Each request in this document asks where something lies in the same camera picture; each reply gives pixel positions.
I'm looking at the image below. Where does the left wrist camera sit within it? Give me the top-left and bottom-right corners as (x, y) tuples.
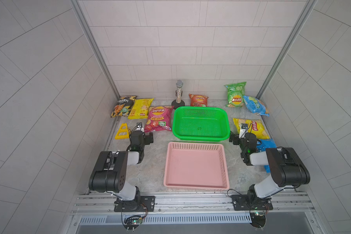
(133, 122), (144, 132)

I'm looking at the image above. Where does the green cucumber chips bag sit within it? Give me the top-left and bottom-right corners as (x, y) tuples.
(225, 82), (246, 108)

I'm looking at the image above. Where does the small red chips bag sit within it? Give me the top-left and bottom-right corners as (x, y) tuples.
(189, 94), (209, 107)

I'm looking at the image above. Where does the microphone-like stand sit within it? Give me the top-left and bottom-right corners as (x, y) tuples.
(172, 80), (185, 110)

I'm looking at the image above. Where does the yellow chips bag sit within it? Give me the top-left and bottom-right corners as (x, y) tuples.
(233, 118), (270, 139)
(128, 98), (154, 120)

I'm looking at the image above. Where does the black chips bag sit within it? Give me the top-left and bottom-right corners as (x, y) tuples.
(111, 96), (137, 118)

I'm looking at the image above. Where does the yellow triangular block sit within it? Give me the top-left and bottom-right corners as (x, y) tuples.
(115, 123), (130, 140)

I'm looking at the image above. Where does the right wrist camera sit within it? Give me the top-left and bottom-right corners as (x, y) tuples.
(239, 123), (249, 138)

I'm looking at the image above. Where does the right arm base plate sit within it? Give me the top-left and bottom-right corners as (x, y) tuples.
(230, 194), (273, 211)

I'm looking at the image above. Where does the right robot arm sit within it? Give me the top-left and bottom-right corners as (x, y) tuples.
(229, 133), (311, 211)

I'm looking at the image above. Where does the pink plastic basket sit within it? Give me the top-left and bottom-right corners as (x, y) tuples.
(163, 142), (230, 191)

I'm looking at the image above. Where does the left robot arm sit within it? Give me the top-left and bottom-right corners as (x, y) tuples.
(89, 130), (156, 212)

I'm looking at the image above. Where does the left circuit board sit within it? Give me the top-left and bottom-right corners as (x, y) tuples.
(123, 215), (144, 232)

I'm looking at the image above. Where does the right circuit board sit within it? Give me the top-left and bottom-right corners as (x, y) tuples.
(250, 212), (266, 230)

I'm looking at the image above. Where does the green plastic basket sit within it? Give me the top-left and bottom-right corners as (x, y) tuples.
(172, 106), (231, 142)

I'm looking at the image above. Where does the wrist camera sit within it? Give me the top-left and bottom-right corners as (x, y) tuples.
(133, 122), (144, 132)
(239, 123), (249, 138)

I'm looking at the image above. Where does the light blue chips bag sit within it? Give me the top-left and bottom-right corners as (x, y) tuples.
(243, 96), (270, 117)

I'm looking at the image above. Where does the aluminium front rail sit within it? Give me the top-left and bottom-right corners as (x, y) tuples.
(70, 190), (315, 225)

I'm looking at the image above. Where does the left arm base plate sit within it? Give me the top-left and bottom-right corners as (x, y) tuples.
(114, 196), (156, 213)

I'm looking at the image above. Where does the circuit board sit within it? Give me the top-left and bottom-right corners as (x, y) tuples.
(123, 215), (144, 232)
(250, 212), (266, 230)

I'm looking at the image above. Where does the magenta tomato chips bag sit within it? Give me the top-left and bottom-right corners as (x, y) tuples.
(144, 106), (174, 133)

